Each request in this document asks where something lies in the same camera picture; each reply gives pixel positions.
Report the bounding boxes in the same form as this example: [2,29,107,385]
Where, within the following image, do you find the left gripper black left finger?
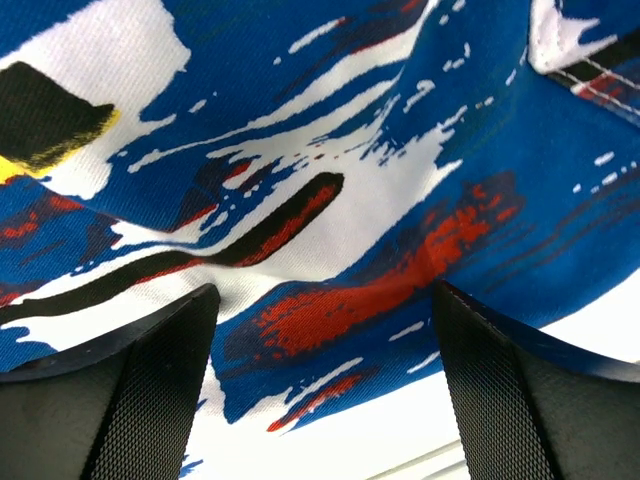
[1,284,220,479]

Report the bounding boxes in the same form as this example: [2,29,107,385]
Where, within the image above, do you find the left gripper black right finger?
[432,281,639,479]

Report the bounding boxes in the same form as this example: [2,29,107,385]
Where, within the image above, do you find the blue white patterned trousers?
[1,1,639,479]

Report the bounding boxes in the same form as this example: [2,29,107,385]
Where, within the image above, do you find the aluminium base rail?
[370,440,470,480]

